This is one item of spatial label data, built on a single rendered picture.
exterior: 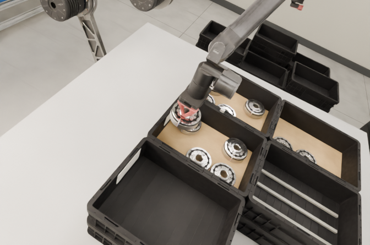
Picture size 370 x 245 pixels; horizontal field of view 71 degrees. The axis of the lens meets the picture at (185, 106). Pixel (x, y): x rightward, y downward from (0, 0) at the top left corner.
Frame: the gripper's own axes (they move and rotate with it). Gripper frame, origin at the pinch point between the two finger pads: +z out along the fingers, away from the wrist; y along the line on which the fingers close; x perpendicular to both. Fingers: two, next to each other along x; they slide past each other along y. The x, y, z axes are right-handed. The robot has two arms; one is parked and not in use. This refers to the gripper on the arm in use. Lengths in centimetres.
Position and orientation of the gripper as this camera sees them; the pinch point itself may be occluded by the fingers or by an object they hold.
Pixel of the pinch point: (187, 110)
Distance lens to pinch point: 86.9
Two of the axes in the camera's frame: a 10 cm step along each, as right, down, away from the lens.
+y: 4.7, -5.8, 6.6
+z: -2.8, 6.1, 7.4
